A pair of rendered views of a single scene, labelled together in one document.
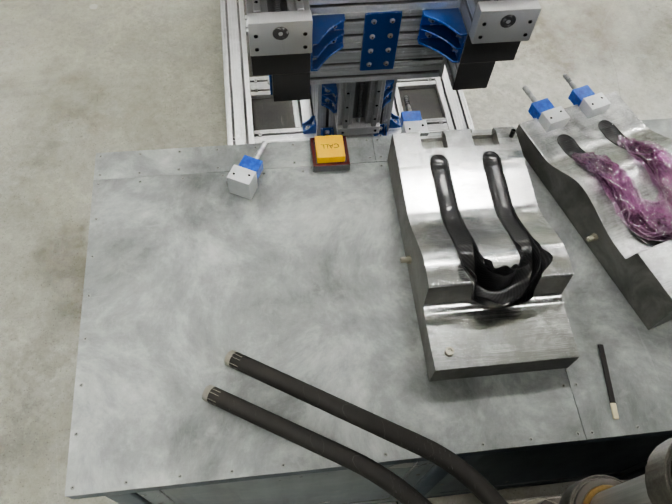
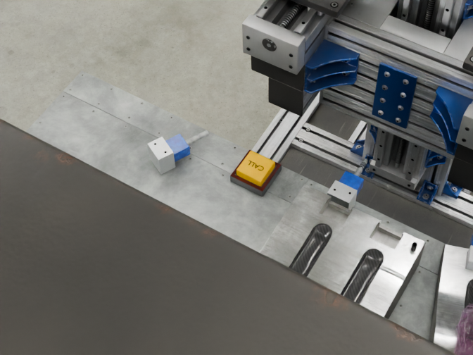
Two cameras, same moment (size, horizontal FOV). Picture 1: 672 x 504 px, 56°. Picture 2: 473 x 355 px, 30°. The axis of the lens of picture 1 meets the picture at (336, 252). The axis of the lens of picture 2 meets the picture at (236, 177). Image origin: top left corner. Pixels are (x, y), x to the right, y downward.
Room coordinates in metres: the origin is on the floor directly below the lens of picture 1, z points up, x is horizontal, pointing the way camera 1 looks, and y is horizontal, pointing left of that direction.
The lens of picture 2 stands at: (0.08, -0.68, 2.34)
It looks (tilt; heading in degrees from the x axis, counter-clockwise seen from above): 56 degrees down; 45
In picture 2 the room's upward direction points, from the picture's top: 3 degrees counter-clockwise
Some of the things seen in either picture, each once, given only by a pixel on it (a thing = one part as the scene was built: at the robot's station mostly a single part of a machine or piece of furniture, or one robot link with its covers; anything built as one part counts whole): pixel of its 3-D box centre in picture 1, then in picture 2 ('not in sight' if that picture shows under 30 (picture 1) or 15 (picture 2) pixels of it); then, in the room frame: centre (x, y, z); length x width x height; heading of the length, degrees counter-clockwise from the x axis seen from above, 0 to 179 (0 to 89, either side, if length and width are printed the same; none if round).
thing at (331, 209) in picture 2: (432, 145); (336, 215); (0.86, -0.18, 0.87); 0.05 x 0.05 x 0.04; 11
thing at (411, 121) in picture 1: (410, 118); (352, 182); (0.96, -0.14, 0.83); 0.13 x 0.05 x 0.05; 11
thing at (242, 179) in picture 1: (252, 165); (181, 146); (0.80, 0.19, 0.83); 0.13 x 0.05 x 0.05; 164
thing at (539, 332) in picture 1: (477, 238); (300, 319); (0.64, -0.27, 0.87); 0.50 x 0.26 x 0.14; 11
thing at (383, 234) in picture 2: (482, 142); (386, 239); (0.88, -0.29, 0.87); 0.05 x 0.05 x 0.04; 11
